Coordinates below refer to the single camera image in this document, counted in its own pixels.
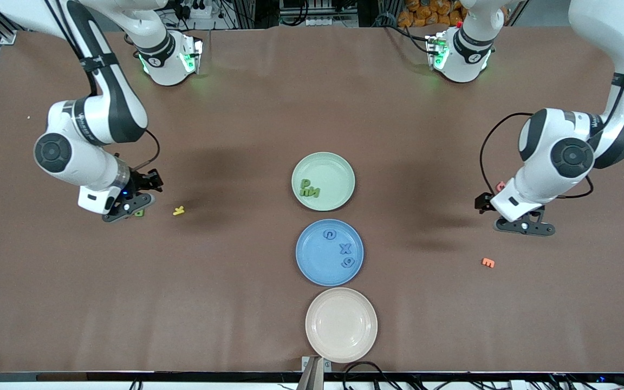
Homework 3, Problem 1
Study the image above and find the light green plate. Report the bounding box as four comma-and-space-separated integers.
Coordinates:
291, 152, 356, 212

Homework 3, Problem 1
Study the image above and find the white power strip with plugs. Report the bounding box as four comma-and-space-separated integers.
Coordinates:
174, 0, 213, 20

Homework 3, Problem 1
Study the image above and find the metal bracket at table edge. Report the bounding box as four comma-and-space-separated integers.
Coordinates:
301, 356, 332, 390

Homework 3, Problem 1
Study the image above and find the pile of orange objects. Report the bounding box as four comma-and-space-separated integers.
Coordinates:
398, 0, 465, 29

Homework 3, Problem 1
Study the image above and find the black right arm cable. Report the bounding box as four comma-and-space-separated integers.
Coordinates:
44, 0, 161, 171

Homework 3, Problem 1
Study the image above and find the black looped cable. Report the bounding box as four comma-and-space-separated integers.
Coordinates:
343, 362, 399, 390

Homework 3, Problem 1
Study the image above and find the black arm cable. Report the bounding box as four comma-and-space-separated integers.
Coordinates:
479, 0, 624, 201
44, 0, 161, 171

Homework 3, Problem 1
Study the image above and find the beige plate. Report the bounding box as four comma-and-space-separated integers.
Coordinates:
305, 287, 379, 363

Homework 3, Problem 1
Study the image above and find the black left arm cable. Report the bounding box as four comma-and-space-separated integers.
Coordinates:
479, 0, 624, 201

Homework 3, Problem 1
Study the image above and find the blue plate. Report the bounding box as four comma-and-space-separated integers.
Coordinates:
295, 219, 365, 287

